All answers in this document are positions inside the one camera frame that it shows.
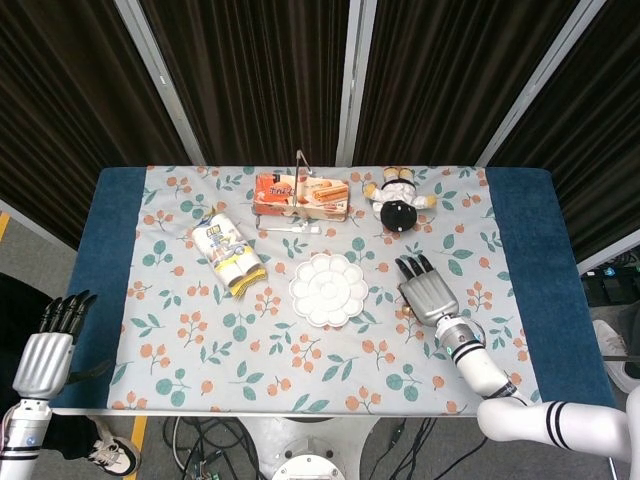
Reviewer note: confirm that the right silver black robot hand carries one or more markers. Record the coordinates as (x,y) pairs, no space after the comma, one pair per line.
(430,297)

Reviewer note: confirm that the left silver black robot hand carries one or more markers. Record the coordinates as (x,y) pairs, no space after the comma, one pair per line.
(42,362)

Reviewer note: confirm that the small golden bell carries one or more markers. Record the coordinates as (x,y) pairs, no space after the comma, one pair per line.
(403,310)

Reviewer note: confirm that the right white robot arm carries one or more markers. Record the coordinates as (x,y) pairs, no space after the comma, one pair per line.
(480,365)

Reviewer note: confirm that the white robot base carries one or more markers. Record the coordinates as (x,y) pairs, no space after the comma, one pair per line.
(305,442)

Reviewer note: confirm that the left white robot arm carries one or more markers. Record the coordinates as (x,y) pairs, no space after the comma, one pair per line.
(22,435)

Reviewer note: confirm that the bystander dark clothing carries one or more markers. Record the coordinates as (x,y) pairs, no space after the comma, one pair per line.
(20,300)

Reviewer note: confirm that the plush doll with black head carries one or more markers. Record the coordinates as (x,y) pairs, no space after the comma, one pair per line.
(397,212)

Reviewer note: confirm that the white flower-shaped paint palette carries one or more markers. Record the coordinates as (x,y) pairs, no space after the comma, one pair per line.
(328,290)

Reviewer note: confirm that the white and black sneaker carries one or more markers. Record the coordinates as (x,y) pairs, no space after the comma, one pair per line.
(117,455)

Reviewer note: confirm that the blue table cover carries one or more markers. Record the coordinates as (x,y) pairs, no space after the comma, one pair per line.
(112,235)

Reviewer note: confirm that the floral print tablecloth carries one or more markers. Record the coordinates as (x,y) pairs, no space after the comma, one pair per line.
(300,365)

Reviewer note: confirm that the orange wafer biscuit box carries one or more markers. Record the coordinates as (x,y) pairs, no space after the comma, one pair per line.
(275,195)

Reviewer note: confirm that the white rolls plastic pack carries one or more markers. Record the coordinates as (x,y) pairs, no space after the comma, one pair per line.
(225,250)

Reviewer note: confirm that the dark brown curtain panel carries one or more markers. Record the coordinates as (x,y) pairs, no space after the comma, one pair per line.
(605,140)
(435,75)
(260,75)
(65,110)

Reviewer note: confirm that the aluminium partition base rail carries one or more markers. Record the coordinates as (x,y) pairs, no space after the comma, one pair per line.
(607,257)
(35,222)

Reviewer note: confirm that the aluminium partition post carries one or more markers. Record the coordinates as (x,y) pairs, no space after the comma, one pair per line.
(540,85)
(165,85)
(352,85)

